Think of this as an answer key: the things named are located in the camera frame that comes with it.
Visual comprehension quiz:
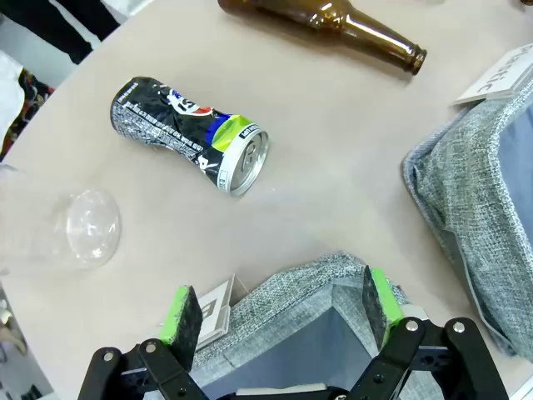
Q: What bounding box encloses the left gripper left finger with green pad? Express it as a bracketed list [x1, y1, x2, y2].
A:
[77, 285, 209, 400]

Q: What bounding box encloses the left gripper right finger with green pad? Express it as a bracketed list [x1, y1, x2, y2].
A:
[347, 265, 511, 400]

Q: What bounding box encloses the large clear plastic bottle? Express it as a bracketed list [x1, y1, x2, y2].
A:
[0, 166, 122, 278]

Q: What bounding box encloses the crushed black soda can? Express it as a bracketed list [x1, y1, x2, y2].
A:
[110, 76, 271, 198]

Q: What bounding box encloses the brown glass beer bottle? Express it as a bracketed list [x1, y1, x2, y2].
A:
[217, 0, 428, 77]

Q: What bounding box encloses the grey fabric basket for bottles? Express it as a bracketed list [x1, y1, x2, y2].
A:
[189, 251, 446, 400]

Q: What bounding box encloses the grey fabric basket for plastic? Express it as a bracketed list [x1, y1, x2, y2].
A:
[401, 77, 533, 363]

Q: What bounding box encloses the white Bottle label card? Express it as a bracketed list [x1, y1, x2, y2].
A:
[195, 273, 237, 351]

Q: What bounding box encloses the white Plastic label card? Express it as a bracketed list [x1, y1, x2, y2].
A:
[452, 42, 533, 108]

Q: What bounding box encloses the person in white patterned-hem coat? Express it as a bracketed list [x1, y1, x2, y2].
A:
[0, 49, 56, 162]

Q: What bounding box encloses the person in black trousers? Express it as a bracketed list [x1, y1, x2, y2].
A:
[0, 0, 122, 66]

